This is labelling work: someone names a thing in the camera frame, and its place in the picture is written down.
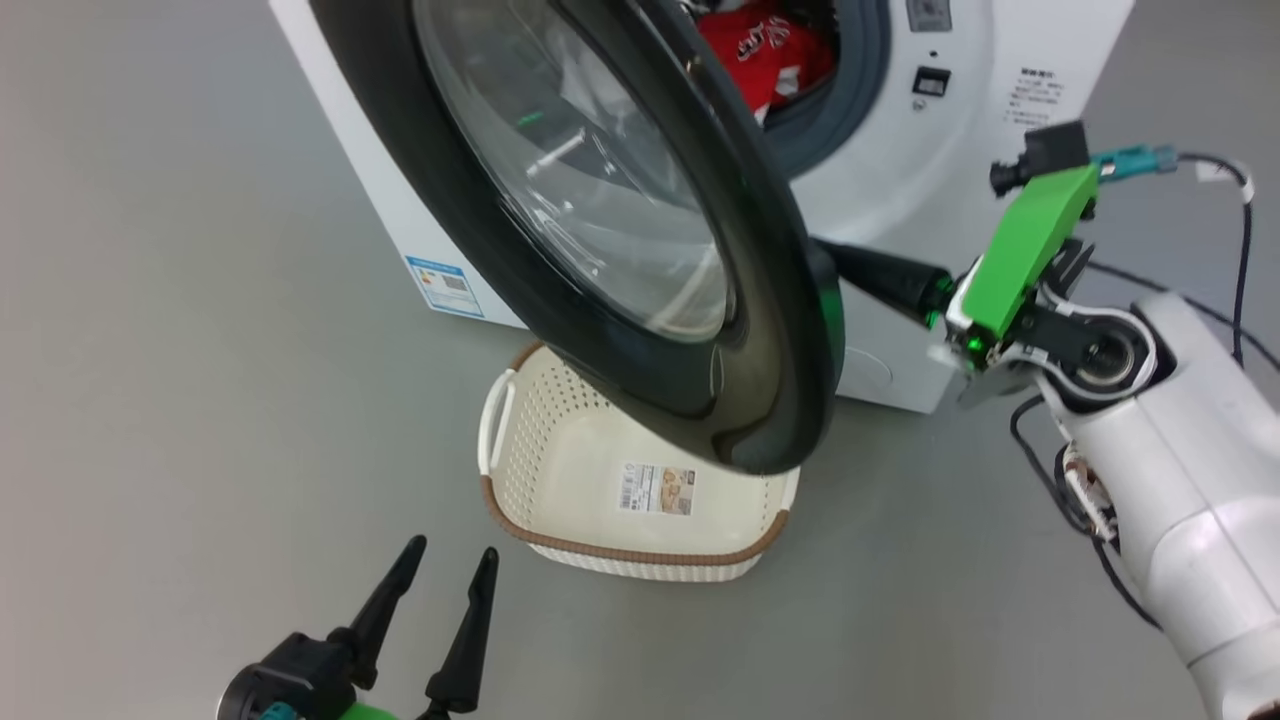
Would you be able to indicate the round white filter cover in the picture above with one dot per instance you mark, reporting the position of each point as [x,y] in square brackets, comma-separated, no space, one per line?
[865,365]

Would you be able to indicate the cream basket with brown rim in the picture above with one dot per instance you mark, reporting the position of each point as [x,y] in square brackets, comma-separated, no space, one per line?
[570,470]

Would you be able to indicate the black round glass washer door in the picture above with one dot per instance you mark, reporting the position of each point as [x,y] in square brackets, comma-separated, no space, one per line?
[420,200]

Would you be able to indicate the grey rubber door gasket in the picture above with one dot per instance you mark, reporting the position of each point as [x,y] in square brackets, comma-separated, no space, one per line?
[850,100]

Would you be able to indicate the grey warning sticker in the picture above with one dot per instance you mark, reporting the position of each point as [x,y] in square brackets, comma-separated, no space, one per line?
[928,14]

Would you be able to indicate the teal left camera connector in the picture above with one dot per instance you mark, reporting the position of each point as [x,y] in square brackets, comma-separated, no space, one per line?
[280,712]

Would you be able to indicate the basket product label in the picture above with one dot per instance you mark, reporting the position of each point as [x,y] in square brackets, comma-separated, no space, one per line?
[657,489]

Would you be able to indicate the red and white garment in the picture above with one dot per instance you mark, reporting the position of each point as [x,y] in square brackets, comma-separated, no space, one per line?
[760,50]

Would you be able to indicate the teal camera connector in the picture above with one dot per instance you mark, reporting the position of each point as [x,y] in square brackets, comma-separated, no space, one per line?
[1135,162]
[280,712]

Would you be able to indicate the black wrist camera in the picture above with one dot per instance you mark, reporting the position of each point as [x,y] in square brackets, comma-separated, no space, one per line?
[1050,150]
[290,670]

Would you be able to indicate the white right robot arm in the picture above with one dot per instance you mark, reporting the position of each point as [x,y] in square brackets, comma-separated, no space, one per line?
[1200,500]

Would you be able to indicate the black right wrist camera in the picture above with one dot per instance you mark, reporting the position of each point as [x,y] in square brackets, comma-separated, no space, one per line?
[1050,150]

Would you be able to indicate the blue energy label sticker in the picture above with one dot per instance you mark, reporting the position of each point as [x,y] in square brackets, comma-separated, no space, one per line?
[447,287]

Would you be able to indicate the black door latch socket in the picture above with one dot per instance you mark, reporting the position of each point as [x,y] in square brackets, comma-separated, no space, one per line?
[931,82]

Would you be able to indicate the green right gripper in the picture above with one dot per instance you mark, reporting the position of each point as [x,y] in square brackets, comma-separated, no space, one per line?
[1040,230]

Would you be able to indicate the teal right camera connector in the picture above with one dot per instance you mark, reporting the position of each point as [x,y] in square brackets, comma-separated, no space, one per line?
[1135,162]

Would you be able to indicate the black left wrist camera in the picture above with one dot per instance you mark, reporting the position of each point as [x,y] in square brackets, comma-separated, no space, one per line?
[290,670]

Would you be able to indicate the white front-load washing machine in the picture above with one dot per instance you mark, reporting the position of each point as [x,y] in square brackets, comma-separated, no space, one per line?
[980,150]

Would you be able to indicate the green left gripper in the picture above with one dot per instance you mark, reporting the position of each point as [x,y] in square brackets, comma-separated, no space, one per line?
[370,714]

